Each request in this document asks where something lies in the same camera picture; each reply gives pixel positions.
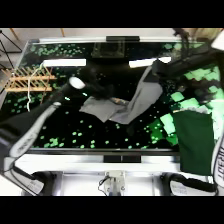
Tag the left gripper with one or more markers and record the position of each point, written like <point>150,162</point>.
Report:
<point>101,89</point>

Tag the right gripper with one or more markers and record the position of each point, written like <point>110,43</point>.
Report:
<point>162,68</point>

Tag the grey T-shirt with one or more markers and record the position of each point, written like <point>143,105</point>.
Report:
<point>140,100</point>

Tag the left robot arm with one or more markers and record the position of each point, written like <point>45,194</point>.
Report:
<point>33,123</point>

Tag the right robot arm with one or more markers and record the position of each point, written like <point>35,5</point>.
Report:
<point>196,60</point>

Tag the white garment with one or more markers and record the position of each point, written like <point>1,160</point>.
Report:
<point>205,109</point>

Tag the wooden rack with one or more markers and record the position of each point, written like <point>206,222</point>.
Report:
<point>23,80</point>

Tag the green garment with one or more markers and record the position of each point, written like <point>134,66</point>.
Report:
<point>195,143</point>

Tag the black tripod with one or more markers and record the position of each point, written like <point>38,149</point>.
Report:
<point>6,46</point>

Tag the silver frame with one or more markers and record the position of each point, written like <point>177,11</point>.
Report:
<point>115,181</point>

